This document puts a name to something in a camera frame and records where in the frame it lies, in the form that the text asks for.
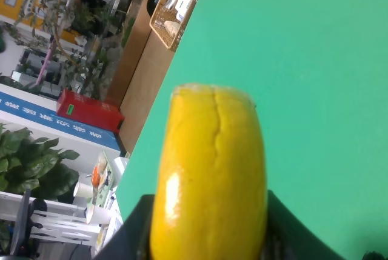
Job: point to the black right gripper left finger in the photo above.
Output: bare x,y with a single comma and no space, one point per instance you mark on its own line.
132,240

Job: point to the green table cloth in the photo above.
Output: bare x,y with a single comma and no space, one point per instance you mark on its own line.
317,71

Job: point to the wicker basket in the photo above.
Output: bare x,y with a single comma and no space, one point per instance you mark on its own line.
169,20

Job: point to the red box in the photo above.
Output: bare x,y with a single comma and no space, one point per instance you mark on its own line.
89,111

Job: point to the blue white banner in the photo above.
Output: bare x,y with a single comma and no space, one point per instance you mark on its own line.
48,118

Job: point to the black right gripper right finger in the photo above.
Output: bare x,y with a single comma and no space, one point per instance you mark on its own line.
287,238

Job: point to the brown cardboard panel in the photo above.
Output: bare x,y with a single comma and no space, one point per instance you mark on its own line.
137,80

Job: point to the yellow banana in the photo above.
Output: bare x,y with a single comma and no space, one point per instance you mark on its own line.
211,197

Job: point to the tall leafy plant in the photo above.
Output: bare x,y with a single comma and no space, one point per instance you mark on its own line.
66,44

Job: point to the green potted plant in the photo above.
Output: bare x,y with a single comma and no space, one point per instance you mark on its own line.
37,165

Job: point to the white paper cup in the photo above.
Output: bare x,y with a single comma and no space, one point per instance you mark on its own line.
98,215
83,190

